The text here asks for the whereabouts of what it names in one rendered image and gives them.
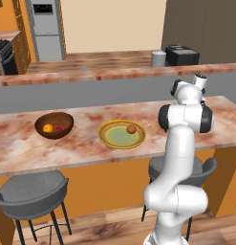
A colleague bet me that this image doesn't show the yellow green plate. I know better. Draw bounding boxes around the yellow green plate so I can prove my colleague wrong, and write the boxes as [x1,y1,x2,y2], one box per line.
[97,119,147,150]

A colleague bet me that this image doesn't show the brown wooden bowl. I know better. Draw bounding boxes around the brown wooden bowl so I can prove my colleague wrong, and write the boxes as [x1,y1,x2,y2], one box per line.
[33,111,75,141]

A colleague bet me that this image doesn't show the brown round fruit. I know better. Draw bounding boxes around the brown round fruit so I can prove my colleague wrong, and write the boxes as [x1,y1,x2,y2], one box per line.
[126,123,138,135]

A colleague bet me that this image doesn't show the yellow orange fruit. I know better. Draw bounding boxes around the yellow orange fruit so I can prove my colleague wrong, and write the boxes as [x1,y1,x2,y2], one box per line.
[42,123,55,134]

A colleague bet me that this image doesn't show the grey canister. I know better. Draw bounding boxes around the grey canister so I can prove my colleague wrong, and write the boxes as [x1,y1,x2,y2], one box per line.
[150,49,167,68]

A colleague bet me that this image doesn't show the black toaster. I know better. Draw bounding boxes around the black toaster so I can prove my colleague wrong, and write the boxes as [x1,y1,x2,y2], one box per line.
[164,43,201,67]

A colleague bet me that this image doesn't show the grey bar stool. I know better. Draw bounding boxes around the grey bar stool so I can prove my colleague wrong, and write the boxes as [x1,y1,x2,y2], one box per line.
[0,169,73,245]
[140,155,218,242]

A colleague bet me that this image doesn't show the grey fridge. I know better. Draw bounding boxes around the grey fridge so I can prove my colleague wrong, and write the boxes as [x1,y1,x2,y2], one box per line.
[25,0,67,62]

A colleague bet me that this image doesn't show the orange wooden cupboard run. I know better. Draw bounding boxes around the orange wooden cupboard run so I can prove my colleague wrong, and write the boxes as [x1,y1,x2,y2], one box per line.
[0,0,37,77]

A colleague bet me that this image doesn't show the black oven range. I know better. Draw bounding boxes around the black oven range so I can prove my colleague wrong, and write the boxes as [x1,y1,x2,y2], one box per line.
[0,39,19,77]

